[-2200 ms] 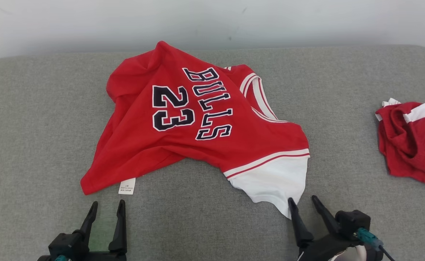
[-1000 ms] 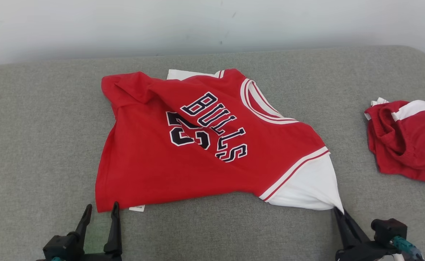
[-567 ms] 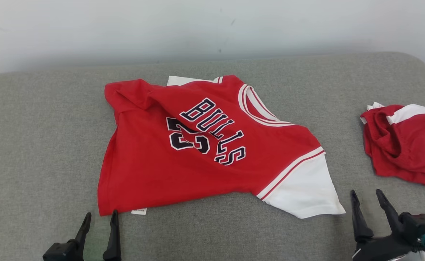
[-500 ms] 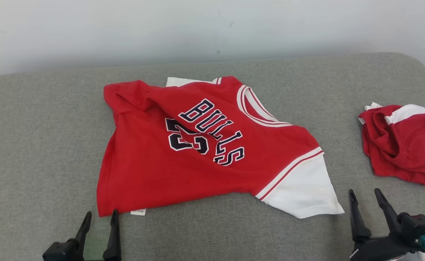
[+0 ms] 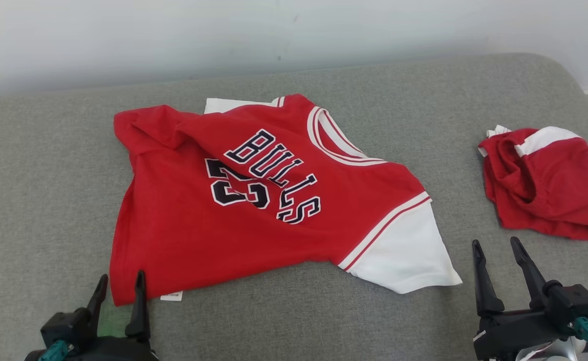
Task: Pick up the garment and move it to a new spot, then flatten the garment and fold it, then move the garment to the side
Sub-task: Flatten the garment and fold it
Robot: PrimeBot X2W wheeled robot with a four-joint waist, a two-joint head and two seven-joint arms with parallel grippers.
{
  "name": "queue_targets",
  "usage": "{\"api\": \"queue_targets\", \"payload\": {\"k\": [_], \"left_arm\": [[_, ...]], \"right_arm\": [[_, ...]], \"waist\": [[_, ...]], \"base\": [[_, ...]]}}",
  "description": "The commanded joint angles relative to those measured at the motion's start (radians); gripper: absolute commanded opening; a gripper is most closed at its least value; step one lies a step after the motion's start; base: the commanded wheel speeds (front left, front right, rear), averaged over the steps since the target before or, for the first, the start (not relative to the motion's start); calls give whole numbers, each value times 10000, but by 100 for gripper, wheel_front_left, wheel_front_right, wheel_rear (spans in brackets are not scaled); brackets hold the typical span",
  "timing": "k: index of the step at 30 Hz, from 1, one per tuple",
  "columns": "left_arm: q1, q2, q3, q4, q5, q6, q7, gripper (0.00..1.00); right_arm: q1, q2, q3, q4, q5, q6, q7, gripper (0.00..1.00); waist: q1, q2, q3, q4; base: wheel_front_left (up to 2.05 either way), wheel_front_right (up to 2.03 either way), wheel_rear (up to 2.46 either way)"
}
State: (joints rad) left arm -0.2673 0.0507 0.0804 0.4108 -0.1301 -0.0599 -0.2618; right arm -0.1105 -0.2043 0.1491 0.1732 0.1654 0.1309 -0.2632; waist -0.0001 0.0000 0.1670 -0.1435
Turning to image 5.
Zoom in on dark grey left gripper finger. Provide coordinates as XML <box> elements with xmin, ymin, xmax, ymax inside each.
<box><xmin>124</xmin><ymin>270</ymin><xmax>151</xmax><ymax>343</ymax></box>
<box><xmin>86</xmin><ymin>274</ymin><xmax>109</xmax><ymax>335</ymax></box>

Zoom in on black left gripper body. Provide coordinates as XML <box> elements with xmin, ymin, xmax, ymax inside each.
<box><xmin>26</xmin><ymin>335</ymin><xmax>159</xmax><ymax>361</ymax></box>

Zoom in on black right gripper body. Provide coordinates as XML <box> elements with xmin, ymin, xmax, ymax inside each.
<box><xmin>474</xmin><ymin>307</ymin><xmax>575</xmax><ymax>361</ymax></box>

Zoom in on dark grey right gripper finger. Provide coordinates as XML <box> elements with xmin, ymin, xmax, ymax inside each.
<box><xmin>472</xmin><ymin>240</ymin><xmax>505</xmax><ymax>317</ymax></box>
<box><xmin>511</xmin><ymin>237</ymin><xmax>546</xmax><ymax>307</ymax></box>

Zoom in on red Bulls 23 jersey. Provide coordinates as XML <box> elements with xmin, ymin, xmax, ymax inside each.
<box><xmin>109</xmin><ymin>94</ymin><xmax>463</xmax><ymax>306</ymax></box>

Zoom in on red shorts with white stripe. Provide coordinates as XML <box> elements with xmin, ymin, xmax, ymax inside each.
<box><xmin>477</xmin><ymin>125</ymin><xmax>588</xmax><ymax>240</ymax></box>

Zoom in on grey fabric sofa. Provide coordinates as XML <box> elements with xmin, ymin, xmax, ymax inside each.
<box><xmin>0</xmin><ymin>53</ymin><xmax>588</xmax><ymax>361</ymax></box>

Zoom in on teal plug left camera cable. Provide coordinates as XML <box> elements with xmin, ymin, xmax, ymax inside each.
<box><xmin>38</xmin><ymin>340</ymin><xmax>74</xmax><ymax>361</ymax></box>

